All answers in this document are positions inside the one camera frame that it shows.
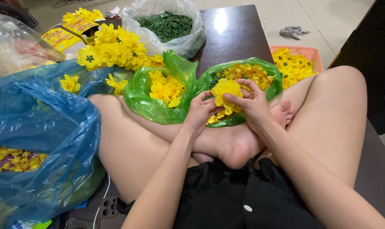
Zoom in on heap of yellow petals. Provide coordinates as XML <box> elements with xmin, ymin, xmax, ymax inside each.
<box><xmin>148</xmin><ymin>70</ymin><xmax>185</xmax><ymax>109</ymax></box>

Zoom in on person's right hand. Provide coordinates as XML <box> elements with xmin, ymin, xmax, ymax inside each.
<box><xmin>223</xmin><ymin>78</ymin><xmax>277</xmax><ymax>133</ymax></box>

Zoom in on crumpled clear plastic bag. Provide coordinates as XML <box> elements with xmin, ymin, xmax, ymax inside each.
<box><xmin>0</xmin><ymin>13</ymin><xmax>66</xmax><ymax>78</ymax></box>

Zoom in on yellow artificial flower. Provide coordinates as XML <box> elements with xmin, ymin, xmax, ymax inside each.
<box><xmin>104</xmin><ymin>73</ymin><xmax>129</xmax><ymax>96</ymax></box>
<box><xmin>211</xmin><ymin>78</ymin><xmax>244</xmax><ymax>116</ymax></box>
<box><xmin>59</xmin><ymin>74</ymin><xmax>81</xmax><ymax>95</ymax></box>

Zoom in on white cable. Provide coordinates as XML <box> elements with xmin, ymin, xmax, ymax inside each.
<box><xmin>92</xmin><ymin>173</ymin><xmax>111</xmax><ymax>229</ymax></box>

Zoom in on dark wooden cabinet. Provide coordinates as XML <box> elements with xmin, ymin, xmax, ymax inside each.
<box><xmin>327</xmin><ymin>0</ymin><xmax>385</xmax><ymax>135</ymax></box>

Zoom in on person's left hand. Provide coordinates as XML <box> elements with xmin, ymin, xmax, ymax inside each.
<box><xmin>182</xmin><ymin>90</ymin><xmax>225</xmax><ymax>134</ymax></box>

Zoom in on grey cloth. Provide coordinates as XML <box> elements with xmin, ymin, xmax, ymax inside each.
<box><xmin>279</xmin><ymin>25</ymin><xmax>310</xmax><ymax>40</ymax></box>

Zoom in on black bag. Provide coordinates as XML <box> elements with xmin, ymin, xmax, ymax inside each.
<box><xmin>0</xmin><ymin>1</ymin><xmax>39</xmax><ymax>30</ymax></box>

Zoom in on black cable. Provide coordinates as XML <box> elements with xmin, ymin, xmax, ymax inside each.
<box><xmin>52</xmin><ymin>0</ymin><xmax>94</xmax><ymax>9</ymax></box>

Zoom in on yellow cardboard box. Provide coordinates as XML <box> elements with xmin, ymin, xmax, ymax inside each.
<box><xmin>41</xmin><ymin>17</ymin><xmax>107</xmax><ymax>61</ymax></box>

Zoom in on person's right leg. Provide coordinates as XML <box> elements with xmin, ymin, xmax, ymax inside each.
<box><xmin>192</xmin><ymin>65</ymin><xmax>368</xmax><ymax>189</ymax></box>

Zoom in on white crumpled cloth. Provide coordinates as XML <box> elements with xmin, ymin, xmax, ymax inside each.
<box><xmin>104</xmin><ymin>6</ymin><xmax>121</xmax><ymax>18</ymax></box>

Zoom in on clear bag of green pieces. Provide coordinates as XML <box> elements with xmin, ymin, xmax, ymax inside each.
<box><xmin>121</xmin><ymin>0</ymin><xmax>207</xmax><ymax>60</ymax></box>

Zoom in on person's left leg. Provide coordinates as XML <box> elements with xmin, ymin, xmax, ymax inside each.
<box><xmin>88</xmin><ymin>94</ymin><xmax>296</xmax><ymax>204</ymax></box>

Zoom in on colourful printed packet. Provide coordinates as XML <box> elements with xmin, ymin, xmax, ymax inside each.
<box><xmin>10</xmin><ymin>219</ymin><xmax>53</xmax><ymax>229</ymax></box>

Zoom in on blue plastic bag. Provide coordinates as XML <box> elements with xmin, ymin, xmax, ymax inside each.
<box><xmin>0</xmin><ymin>59</ymin><xmax>117</xmax><ymax>224</ymax></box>

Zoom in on person's leg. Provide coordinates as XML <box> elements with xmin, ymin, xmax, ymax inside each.
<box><xmin>88</xmin><ymin>94</ymin><xmax>296</xmax><ymax>204</ymax></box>
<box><xmin>192</xmin><ymin>65</ymin><xmax>368</xmax><ymax>189</ymax></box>

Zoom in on orange plastic basket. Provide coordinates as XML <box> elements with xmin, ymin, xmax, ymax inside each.
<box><xmin>269</xmin><ymin>45</ymin><xmax>324</xmax><ymax>74</ymax></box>

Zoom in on black shorts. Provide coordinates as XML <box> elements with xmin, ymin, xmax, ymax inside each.
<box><xmin>173</xmin><ymin>157</ymin><xmax>327</xmax><ymax>229</ymax></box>

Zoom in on heap of assembled yellow flowers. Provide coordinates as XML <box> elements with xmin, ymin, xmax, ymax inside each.
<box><xmin>76</xmin><ymin>23</ymin><xmax>165</xmax><ymax>72</ymax></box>

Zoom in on green plastic bag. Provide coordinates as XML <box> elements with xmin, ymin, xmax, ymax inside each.
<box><xmin>123</xmin><ymin>50</ymin><xmax>199</xmax><ymax>125</ymax></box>
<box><xmin>192</xmin><ymin>57</ymin><xmax>283</xmax><ymax>128</ymax></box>

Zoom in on heap of yellow stamen pieces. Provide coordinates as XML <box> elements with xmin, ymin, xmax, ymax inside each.
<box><xmin>0</xmin><ymin>146</ymin><xmax>49</xmax><ymax>173</ymax></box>
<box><xmin>208</xmin><ymin>63</ymin><xmax>277</xmax><ymax>125</ymax></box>

